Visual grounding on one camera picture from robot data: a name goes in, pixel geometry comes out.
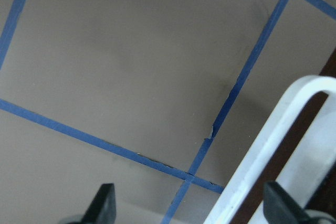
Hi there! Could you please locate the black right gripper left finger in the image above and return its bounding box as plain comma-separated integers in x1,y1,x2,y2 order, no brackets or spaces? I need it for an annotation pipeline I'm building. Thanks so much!
80,183,117,224

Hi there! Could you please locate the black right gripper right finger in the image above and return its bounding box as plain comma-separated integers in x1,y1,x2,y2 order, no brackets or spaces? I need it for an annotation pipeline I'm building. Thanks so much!
263,182,310,224

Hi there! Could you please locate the white drawer handle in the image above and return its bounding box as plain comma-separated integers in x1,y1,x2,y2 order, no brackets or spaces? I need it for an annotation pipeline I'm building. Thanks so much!
205,76,335,223

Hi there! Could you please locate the dark wooden drawer cabinet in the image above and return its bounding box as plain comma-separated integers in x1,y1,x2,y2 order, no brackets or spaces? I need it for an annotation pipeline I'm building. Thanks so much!
230,48,336,224

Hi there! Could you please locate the brown paper table mat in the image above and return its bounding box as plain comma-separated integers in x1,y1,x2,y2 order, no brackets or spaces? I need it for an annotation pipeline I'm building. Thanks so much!
0,0,336,224

